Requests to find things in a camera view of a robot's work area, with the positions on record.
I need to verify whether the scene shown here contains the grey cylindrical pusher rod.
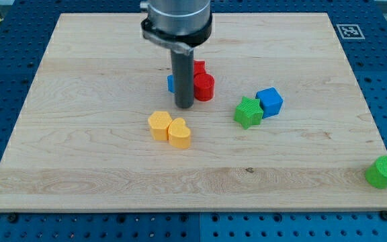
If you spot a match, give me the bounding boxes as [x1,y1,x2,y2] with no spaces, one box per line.
[171,51,194,108]

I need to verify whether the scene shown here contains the black clamp ring mount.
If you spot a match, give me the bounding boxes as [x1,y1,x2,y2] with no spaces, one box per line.
[140,13,212,56]

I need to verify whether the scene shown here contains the blue triangle block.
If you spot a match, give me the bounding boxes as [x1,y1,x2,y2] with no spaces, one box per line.
[167,75,174,93]

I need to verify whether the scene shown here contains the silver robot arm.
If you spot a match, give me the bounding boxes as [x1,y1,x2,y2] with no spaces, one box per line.
[140,0,213,108]

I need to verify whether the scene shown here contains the red star block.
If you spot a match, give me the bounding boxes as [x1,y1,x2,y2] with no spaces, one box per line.
[193,60,207,77]

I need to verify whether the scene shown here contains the red cylinder block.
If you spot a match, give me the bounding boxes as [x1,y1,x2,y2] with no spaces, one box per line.
[193,73,215,102]

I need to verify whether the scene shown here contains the yellow hexagon block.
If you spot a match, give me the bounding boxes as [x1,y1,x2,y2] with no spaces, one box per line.
[148,111,173,141]

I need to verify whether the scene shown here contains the yellow heart block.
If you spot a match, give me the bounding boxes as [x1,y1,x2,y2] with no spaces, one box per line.
[168,118,191,149]

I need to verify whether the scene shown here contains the green star block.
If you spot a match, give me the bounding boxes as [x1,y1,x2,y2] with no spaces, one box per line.
[234,96,263,130]

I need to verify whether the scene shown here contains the blue cube block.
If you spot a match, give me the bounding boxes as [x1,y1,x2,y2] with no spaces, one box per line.
[255,87,283,119]

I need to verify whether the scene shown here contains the wooden board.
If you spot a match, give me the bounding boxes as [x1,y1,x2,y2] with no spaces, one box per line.
[0,13,387,212]

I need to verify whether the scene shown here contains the white fiducial marker tag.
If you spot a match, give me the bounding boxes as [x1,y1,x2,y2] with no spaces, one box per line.
[336,24,365,40]

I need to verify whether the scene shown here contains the green cylinder block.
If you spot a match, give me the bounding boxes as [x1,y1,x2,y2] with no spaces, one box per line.
[365,156,387,189]

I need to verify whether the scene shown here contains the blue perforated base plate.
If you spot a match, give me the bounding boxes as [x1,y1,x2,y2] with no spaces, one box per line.
[0,0,387,241]

